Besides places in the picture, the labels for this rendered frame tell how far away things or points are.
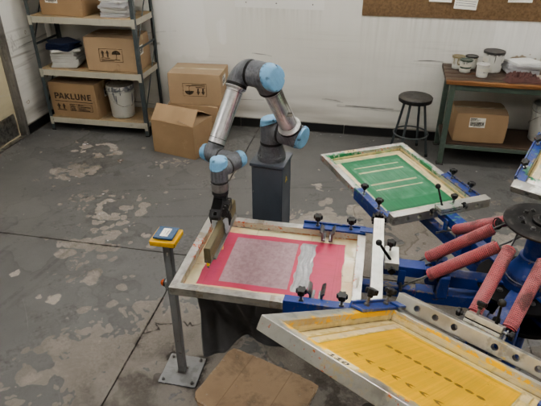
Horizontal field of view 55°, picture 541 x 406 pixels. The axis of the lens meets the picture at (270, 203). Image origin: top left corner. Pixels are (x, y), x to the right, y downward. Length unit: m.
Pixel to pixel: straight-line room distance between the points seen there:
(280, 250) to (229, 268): 0.26
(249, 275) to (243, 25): 4.03
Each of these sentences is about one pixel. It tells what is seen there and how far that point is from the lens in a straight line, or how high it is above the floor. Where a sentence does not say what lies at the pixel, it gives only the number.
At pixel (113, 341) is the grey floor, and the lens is 3.50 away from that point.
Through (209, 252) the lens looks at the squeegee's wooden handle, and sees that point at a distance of 2.17.
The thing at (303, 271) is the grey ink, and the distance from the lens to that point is 2.33.
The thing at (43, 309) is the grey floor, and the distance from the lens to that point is 3.88.
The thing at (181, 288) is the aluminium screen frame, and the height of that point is 0.99.
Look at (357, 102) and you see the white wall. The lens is 6.01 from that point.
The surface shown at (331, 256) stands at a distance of 2.44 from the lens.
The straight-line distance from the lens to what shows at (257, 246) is 2.49.
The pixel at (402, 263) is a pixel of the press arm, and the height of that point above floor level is 1.04.
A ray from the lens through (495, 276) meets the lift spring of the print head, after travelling 2.10.
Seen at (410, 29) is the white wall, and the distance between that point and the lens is 5.80.
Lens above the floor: 2.40
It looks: 31 degrees down
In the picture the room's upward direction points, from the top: straight up
